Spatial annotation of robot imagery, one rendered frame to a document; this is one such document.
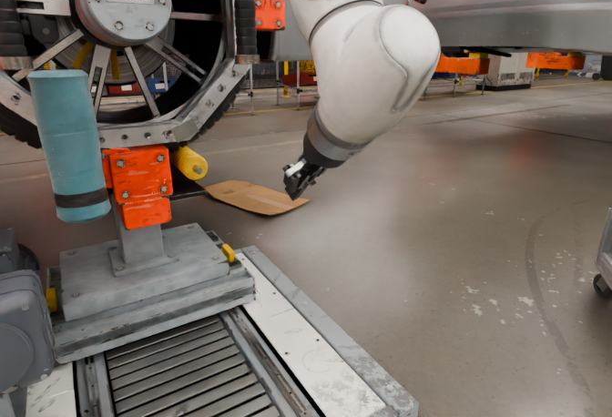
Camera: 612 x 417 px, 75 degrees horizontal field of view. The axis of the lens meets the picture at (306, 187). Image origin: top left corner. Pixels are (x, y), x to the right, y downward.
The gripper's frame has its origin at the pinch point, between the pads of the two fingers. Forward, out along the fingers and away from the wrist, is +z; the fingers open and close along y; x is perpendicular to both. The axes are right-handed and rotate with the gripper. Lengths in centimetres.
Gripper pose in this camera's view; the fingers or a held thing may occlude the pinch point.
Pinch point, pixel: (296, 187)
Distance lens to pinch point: 75.7
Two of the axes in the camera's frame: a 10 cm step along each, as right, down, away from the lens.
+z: -2.9, 3.7, 8.8
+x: -5.6, -8.1, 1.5
